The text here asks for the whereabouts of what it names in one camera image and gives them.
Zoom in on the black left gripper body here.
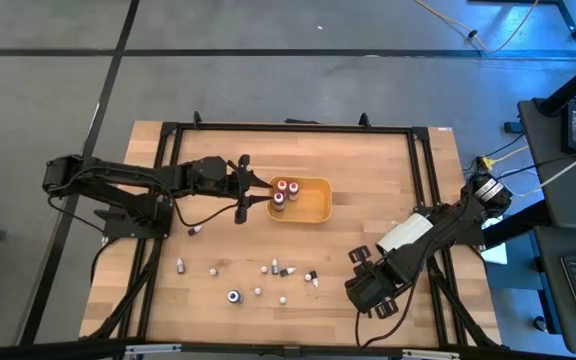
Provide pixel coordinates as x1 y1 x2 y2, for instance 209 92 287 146
220 154 252 225

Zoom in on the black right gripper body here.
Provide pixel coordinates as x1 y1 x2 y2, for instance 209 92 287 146
344 257 404 314

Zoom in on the yellow plastic bin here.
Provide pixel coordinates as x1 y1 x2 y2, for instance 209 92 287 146
266 175 333 225

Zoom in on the white cylinder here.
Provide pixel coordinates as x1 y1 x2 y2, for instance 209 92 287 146
375 213 435 256

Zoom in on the black desk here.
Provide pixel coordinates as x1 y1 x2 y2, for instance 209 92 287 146
516 97 576 357

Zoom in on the black rig crossbar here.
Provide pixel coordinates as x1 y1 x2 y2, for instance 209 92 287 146
0 335 576 360

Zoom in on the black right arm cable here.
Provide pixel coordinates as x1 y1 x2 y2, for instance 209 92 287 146
354 279 422 350

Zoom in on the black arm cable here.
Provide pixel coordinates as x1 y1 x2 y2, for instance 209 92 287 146
167 192 243 229
354 279 422 350

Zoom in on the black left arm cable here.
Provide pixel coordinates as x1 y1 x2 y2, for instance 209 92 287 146
167 192 243 229

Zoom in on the black aluminium table frame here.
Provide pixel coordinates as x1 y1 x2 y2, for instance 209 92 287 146
80 110 503 351

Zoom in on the white cable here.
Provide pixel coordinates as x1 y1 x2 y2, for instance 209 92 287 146
537 142 576 194

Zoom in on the yellow extension cable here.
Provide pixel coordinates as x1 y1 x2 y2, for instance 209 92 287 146
412 0 542 55

